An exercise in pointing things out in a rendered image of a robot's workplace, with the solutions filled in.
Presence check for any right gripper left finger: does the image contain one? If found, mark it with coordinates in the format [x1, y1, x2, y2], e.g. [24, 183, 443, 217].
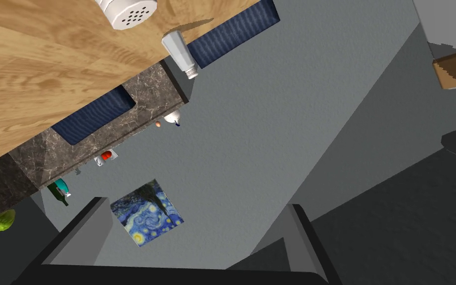
[22, 196, 114, 275]

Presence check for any white salt shaker with holes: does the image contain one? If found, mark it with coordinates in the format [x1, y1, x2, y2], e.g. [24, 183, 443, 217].
[94, 0, 158, 31]

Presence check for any dark marble kitchen counter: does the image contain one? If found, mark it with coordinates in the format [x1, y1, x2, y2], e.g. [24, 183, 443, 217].
[0, 59, 194, 234]

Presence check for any blue starry night painting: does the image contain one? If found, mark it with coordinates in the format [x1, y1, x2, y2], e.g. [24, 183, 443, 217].
[109, 178, 185, 248]

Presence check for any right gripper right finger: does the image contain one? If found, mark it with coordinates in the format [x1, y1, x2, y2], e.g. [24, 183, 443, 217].
[228, 203, 343, 285]

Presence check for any light wooden table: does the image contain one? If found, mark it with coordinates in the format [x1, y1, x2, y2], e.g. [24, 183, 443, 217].
[0, 0, 261, 172]

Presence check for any dark blue striped chair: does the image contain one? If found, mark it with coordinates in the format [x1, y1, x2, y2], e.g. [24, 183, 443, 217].
[187, 0, 281, 70]
[50, 85, 137, 146]

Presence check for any white faceted pepper shaker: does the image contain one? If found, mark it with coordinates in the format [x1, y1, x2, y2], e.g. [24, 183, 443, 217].
[161, 30, 199, 80]

